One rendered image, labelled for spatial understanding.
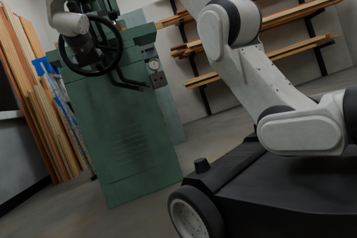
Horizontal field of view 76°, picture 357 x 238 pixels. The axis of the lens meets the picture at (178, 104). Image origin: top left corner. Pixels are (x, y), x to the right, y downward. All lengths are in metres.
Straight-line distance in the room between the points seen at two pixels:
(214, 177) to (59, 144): 2.17
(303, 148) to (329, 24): 4.15
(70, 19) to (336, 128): 0.80
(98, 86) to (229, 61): 0.83
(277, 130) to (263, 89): 0.12
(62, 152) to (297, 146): 2.38
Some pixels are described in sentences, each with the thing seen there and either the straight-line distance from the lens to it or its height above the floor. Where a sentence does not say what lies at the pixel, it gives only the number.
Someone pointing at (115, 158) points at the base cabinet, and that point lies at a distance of 1.32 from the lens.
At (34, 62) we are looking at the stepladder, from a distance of 2.36.
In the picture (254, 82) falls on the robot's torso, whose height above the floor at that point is 0.43.
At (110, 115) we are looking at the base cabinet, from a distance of 1.29.
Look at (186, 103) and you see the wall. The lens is 3.75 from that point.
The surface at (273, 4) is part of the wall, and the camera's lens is 4.36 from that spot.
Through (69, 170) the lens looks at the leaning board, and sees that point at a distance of 2.72.
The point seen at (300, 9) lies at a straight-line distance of 3.85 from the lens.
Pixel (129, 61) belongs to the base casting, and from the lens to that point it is 1.31.
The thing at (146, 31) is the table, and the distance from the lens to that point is 1.35.
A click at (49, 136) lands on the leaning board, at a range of 2.68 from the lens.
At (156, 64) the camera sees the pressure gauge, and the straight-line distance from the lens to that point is 1.24.
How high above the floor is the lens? 0.46
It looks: 2 degrees down
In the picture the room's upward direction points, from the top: 19 degrees counter-clockwise
